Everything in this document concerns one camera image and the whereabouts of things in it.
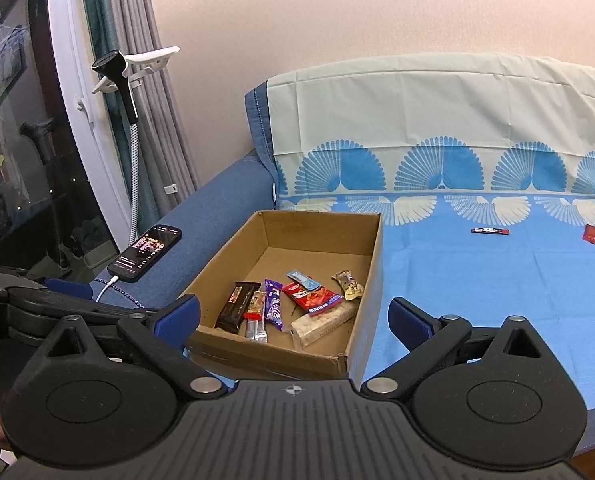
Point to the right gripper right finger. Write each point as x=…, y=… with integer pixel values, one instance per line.
x=451, y=360

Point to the light blue stick pack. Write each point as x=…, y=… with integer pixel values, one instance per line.
x=304, y=280

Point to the thin black red snack bar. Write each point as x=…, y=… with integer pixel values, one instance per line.
x=492, y=231

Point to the small red candy packet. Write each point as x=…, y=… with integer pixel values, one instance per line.
x=589, y=234

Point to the red spicy snack bag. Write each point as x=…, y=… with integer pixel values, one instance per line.
x=312, y=302

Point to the blue fan pattern sofa cover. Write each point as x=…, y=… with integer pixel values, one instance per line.
x=477, y=185

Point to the clear rice cracker snack pack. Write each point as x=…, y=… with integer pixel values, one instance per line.
x=307, y=329

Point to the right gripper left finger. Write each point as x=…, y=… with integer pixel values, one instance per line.
x=108, y=353

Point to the white phone holder clamp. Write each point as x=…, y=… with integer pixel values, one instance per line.
x=121, y=73

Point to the black smartphone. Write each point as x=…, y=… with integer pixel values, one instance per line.
x=139, y=257

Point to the grey curtain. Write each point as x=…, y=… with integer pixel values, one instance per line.
x=166, y=173

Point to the small red gold snack bar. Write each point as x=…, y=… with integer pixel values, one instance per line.
x=255, y=317

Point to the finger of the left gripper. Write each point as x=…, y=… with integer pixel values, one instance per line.
x=73, y=289

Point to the yellow snack pack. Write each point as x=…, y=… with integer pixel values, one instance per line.
x=350, y=287

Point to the black chocolate bar wrapper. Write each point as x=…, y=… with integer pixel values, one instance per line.
x=236, y=305

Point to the purple candy bar wrapper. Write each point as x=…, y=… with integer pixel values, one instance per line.
x=272, y=290

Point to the cardboard box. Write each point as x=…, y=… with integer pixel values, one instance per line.
x=268, y=246

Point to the white window frame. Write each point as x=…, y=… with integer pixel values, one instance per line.
x=88, y=116

